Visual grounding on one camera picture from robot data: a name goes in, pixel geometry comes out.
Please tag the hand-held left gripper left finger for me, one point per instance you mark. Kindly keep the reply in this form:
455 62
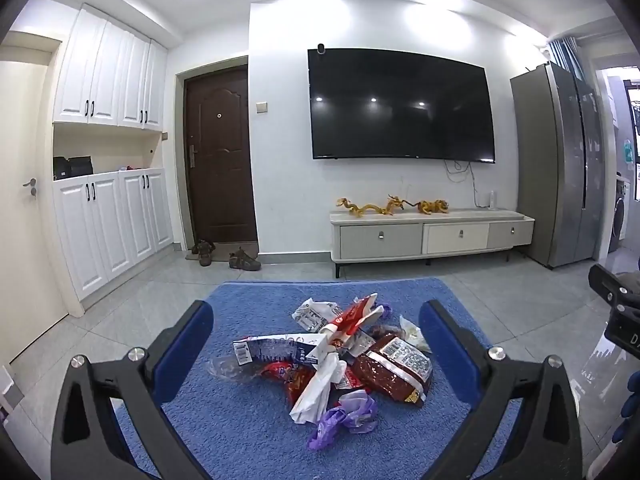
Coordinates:
185 350

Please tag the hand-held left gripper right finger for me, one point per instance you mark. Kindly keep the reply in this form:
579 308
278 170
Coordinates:
440 340

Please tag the clear wrapper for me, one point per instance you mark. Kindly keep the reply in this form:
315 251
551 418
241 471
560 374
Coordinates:
412 332

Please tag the clear plastic bag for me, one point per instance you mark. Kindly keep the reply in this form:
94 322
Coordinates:
230 367

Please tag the red and white wrapper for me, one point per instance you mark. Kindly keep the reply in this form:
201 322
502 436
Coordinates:
350 317

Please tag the red snack packet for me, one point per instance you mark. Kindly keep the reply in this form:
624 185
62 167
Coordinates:
287 375

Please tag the purple plastic bag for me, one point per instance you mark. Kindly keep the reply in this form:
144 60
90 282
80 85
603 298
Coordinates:
350 410

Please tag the white printed plastic wrapper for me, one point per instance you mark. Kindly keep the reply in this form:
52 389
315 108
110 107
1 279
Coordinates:
312 317

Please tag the white plastic bag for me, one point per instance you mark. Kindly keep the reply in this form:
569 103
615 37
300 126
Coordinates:
315 390

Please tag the person's right hand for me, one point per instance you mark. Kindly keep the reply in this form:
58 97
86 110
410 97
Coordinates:
631 415

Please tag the brown shoe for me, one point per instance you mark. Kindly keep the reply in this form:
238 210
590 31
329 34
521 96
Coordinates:
250 264
240 255
202 246
206 259

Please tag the washing machine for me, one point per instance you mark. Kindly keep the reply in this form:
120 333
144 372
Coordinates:
619 215

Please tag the white television cabinet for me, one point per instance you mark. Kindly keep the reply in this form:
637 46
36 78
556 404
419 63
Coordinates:
380 240

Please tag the golden tiger figurine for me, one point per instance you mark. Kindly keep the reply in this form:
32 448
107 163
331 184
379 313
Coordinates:
432 206

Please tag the white shoe cabinet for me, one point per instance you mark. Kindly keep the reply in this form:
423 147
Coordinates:
110 230

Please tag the golden dragon figurine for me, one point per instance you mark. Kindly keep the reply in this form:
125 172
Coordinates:
397 204
360 207

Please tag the white room door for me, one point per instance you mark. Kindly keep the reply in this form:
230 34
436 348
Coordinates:
25 260

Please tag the grey refrigerator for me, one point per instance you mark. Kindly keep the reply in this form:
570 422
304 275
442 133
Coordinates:
550 160

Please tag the brown entrance door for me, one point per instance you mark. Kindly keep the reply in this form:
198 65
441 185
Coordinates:
220 160

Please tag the black box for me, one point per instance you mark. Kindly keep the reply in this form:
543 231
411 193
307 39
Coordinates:
75 166

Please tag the blue curtain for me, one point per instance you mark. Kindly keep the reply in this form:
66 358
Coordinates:
565 55

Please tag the black wall television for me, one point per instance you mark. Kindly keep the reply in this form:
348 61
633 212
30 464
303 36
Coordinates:
400 105

